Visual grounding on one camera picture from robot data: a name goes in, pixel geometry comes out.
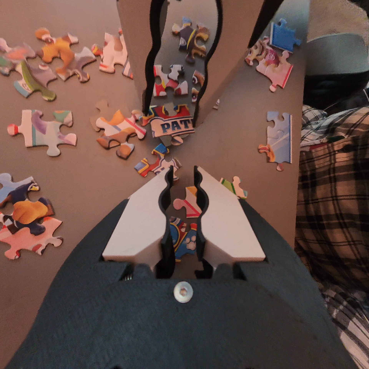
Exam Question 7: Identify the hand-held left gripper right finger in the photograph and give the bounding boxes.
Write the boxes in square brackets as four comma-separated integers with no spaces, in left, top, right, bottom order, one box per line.
[194,166,266,278]

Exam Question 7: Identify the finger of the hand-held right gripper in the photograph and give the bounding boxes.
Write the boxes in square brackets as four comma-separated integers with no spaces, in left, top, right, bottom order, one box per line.
[117,0,169,115]
[192,0,265,128]

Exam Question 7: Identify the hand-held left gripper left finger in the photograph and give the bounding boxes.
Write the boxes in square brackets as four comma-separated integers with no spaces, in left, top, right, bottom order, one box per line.
[102,166,175,278]

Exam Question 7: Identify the green white puzzle piece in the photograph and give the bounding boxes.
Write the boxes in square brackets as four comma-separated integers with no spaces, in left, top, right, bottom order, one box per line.
[219,176,248,200]

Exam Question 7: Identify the blue uniform dog puzzle piece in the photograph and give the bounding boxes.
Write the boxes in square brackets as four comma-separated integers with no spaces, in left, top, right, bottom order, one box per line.
[172,16,210,65]

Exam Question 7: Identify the yellow pink corner puzzle piece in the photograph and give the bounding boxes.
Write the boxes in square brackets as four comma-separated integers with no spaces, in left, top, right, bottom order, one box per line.
[173,186,203,219]

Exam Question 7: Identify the pink dog puzzle section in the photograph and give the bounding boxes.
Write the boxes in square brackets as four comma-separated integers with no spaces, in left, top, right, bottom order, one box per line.
[245,37,294,93]

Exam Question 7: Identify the white black red puzzle piece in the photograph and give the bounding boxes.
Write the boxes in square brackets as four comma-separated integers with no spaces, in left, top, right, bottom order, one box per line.
[153,64,189,98]

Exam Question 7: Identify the PATROL logo puzzle section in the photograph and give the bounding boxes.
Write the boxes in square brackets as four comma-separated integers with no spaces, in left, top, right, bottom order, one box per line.
[140,104,197,146]

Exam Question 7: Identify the grey desk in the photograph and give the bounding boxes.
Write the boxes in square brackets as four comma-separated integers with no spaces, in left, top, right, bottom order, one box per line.
[0,0,310,369]

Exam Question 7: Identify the white red-striped puzzle piece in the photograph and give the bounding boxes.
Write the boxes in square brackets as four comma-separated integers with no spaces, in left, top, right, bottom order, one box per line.
[91,28,134,80]

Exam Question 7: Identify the blue edge puzzle piece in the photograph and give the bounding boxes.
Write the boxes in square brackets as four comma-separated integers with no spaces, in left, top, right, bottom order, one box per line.
[269,18,302,53]

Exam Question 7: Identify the blue paw print puzzle piece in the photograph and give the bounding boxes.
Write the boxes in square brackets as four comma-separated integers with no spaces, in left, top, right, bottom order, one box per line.
[169,216,200,263]

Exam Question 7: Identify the brown dog navy puzzle piece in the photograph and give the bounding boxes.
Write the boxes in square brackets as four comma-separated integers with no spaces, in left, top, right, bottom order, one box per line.
[35,27,97,84]

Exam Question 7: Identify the grey fabric seat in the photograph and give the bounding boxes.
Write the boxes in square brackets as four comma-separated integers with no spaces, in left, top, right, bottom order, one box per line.
[303,32,369,85]

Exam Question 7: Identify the white orange brown puzzle piece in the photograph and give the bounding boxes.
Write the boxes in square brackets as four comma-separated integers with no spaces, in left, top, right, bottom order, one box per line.
[95,110,147,160]

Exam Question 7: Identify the blue sky puzzle section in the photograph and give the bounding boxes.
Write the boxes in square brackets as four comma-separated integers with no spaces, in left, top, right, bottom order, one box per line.
[258,111,293,172]

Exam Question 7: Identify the plaid clothing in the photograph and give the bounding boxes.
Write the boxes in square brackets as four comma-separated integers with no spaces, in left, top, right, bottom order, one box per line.
[294,105,369,369]

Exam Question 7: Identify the green purple joined puzzle pieces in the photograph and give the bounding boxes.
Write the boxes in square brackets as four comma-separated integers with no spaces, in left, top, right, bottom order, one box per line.
[0,37,58,102]

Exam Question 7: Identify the orange paw navy puzzle piece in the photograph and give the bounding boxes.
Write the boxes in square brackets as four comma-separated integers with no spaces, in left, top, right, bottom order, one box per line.
[0,197,55,236]

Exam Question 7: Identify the pink badge puzzle piece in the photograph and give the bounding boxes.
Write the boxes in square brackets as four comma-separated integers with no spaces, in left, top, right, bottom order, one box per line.
[0,217,63,260]

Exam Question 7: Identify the white purple teal puzzle piece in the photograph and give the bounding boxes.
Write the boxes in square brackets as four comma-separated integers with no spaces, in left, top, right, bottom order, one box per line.
[7,109,78,157]

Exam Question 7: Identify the blue puzzle piece navy dog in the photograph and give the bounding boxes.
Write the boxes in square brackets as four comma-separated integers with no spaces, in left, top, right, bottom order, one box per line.
[0,173,40,209]

